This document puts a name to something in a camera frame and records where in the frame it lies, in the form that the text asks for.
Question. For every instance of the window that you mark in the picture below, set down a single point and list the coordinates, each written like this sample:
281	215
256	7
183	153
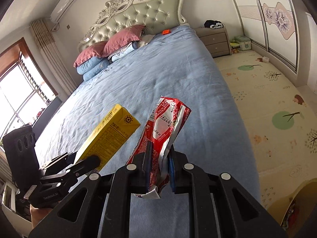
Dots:
22	91

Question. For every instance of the bed with tufted headboard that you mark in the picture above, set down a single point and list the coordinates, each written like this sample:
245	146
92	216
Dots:
161	79

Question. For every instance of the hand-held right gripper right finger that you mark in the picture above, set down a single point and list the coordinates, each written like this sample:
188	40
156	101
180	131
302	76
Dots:
172	177

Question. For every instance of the small pink pillow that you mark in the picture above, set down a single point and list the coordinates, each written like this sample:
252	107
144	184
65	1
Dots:
90	53

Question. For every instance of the printed play mat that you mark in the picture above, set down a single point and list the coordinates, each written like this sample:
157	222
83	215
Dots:
267	99

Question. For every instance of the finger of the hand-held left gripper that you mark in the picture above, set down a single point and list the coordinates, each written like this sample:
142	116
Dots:
84	166
60	160

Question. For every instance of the grey nightstand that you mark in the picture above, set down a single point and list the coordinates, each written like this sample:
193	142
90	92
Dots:
215	42

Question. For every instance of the yellow green bags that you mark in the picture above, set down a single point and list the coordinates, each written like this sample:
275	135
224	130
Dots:
234	47

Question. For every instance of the dark cloth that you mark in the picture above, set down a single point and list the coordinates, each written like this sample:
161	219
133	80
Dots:
213	24

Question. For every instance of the green white storage box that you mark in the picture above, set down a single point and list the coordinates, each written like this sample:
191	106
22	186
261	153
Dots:
243	44

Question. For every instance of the red white wrapper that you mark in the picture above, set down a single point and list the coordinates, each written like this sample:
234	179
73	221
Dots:
166	129

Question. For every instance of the large pink pillow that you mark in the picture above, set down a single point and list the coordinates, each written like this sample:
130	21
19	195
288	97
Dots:
123	39

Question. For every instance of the light patterned quilt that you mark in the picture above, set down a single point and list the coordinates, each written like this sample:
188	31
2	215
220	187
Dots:
141	43

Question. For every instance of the yellow plastic bin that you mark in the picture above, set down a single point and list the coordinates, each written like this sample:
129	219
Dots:
279	203

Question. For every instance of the white air conditioner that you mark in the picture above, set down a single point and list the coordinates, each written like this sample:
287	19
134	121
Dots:
64	6

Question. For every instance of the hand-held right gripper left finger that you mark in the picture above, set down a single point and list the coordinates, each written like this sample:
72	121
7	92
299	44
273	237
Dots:
148	176

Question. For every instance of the beige curtain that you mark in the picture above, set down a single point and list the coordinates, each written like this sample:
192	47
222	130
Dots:
53	59

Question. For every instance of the colourful snack wrapper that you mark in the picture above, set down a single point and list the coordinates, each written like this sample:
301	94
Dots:
289	213

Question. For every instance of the white sliding door wardrobe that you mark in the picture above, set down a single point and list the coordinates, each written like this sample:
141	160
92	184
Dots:
272	17

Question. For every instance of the yellow drink carton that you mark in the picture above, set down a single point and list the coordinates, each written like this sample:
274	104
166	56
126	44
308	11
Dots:
109	133

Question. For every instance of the person's left hand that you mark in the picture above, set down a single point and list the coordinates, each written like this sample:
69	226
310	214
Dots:
39	215

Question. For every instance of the folded blue duvet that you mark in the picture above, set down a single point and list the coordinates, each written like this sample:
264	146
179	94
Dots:
92	67

